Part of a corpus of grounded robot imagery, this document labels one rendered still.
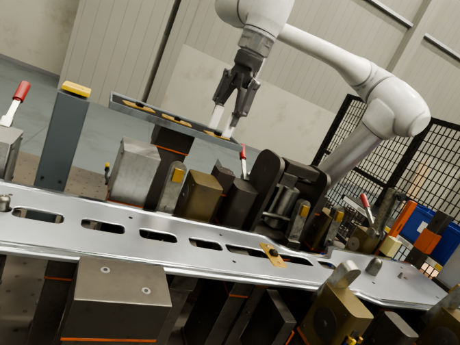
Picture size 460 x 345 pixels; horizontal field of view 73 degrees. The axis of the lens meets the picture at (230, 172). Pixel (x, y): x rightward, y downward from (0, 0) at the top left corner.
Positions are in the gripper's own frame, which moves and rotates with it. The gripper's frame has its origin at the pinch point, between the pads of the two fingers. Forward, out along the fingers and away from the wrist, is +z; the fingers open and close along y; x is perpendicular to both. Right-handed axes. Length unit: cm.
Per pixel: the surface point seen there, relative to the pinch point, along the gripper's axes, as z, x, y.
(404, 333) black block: 21, 14, 62
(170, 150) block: 11.6, -12.1, -2.3
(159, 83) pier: 50, 289, -510
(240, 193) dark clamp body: 13.2, -1.1, 17.5
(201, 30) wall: -80, 340, -512
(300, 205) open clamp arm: 11.4, 14.6, 26.2
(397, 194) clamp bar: -1, 46, 38
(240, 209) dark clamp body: 17.7, 0.9, 18.3
